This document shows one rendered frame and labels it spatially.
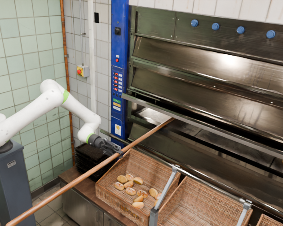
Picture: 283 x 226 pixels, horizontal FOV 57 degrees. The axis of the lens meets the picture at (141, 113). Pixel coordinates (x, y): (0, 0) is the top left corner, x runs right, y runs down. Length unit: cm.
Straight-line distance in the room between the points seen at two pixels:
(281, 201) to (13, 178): 185
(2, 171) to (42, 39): 128
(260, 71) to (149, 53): 82
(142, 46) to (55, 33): 98
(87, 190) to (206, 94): 133
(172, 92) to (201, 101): 24
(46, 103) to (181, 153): 115
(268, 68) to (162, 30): 78
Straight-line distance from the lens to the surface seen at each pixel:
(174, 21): 193
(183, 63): 190
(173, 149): 222
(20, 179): 212
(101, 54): 243
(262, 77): 173
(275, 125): 180
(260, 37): 171
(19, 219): 148
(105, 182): 239
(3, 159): 196
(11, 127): 170
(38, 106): 166
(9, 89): 260
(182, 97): 197
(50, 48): 273
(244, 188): 208
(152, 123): 224
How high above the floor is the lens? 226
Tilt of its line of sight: 27 degrees down
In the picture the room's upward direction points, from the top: 4 degrees clockwise
